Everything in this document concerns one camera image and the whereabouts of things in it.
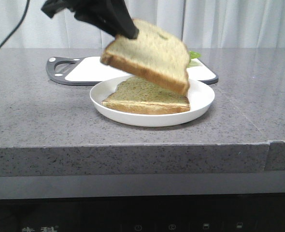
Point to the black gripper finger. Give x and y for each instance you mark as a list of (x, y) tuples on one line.
[(112, 17)]

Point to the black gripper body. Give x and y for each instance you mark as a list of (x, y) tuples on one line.
[(89, 11)]

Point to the bread slice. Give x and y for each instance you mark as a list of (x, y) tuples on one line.
[(138, 96), (155, 55)]

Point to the green lettuce leaf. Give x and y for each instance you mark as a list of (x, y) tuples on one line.
[(192, 56)]

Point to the white round plate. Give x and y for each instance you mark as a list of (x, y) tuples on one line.
[(200, 97)]

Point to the black appliance control panel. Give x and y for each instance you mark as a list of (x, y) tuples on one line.
[(188, 213)]

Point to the white cutting board black handle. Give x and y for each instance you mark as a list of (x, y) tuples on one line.
[(90, 71)]

